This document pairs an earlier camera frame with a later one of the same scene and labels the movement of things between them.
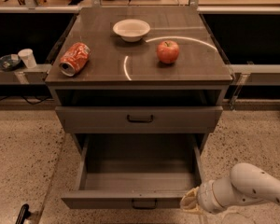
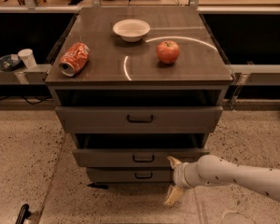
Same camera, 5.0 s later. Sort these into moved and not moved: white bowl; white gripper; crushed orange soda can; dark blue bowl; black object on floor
Moved: white gripper
Not moved: white bowl; black object on floor; dark blue bowl; crushed orange soda can
